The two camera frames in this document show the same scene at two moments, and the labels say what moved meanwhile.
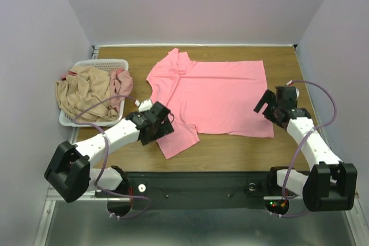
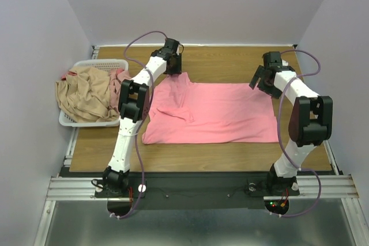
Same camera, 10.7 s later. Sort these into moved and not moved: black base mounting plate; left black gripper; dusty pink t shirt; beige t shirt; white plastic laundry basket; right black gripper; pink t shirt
Moved: right black gripper; pink t shirt; left black gripper
Not moved: dusty pink t shirt; black base mounting plate; beige t shirt; white plastic laundry basket
